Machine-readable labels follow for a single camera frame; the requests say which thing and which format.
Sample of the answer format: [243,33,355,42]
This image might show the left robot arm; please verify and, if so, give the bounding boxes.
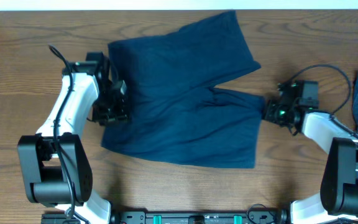
[17,47,129,223]

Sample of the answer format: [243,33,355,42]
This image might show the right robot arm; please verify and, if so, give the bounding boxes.
[264,80,358,223]

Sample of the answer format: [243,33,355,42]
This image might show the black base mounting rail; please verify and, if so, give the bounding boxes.
[40,210,291,224]

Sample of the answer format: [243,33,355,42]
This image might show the dark blue shorts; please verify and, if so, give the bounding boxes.
[101,11,265,169]

